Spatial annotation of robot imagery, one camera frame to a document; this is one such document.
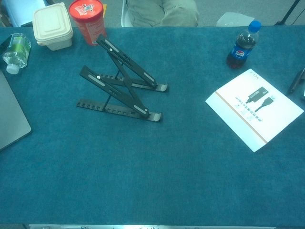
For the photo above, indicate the clear green-label water bottle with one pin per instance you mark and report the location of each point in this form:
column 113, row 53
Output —
column 16, row 50

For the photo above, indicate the beige lidded food container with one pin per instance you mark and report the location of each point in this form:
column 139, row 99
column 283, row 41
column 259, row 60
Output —
column 52, row 26

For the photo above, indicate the light blue chair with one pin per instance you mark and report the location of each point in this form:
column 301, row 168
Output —
column 19, row 12

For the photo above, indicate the seated person in beige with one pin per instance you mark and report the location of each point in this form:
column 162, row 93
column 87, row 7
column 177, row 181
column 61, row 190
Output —
column 155, row 12

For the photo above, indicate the grey closed laptop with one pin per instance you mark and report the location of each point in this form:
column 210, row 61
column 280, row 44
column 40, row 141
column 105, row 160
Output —
column 12, row 114

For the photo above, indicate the blue felt table cloth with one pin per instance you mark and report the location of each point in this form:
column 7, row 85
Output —
column 152, row 179

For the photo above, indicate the black folding laptop stand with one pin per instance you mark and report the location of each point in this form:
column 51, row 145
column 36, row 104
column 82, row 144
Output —
column 112, row 48

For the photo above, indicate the cola bottle with blue cap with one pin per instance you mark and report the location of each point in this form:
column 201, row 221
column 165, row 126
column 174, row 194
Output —
column 239, row 53

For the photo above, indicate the black tripod leg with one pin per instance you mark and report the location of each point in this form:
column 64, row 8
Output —
column 289, row 10

